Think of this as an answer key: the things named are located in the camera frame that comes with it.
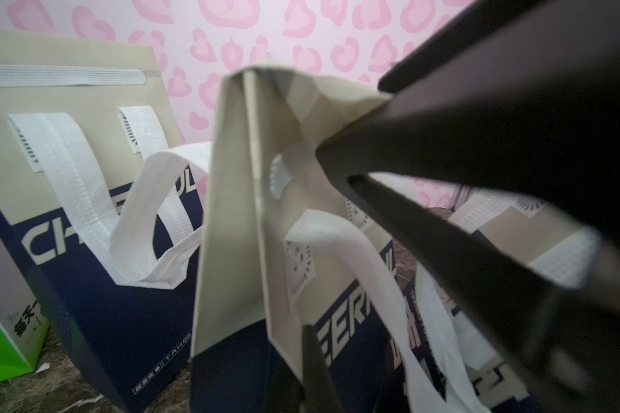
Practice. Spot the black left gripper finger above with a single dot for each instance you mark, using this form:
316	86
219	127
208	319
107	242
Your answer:
315	392

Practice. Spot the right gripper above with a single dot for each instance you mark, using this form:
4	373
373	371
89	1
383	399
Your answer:
521	97

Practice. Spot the beige navy bag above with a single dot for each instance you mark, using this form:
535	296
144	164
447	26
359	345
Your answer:
475	377
78	120
281	252

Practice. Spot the green white takeout bag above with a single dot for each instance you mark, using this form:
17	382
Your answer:
5	335

